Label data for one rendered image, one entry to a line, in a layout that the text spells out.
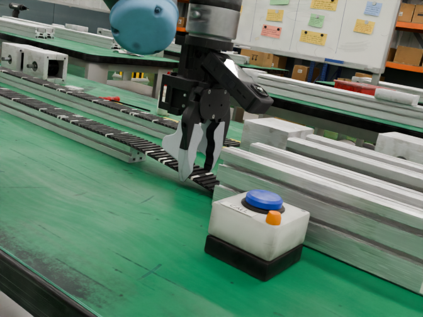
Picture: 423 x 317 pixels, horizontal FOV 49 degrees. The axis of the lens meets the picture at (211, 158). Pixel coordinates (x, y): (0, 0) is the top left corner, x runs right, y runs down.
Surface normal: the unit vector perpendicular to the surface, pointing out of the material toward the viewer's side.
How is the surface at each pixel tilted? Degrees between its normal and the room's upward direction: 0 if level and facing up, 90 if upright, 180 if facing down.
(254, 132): 90
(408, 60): 98
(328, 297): 0
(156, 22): 125
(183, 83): 90
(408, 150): 90
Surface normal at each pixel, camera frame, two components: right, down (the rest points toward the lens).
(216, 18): 0.07, 0.26
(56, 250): 0.16, -0.95
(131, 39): 0.07, 0.76
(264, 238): -0.60, 0.11
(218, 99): 0.78, 0.28
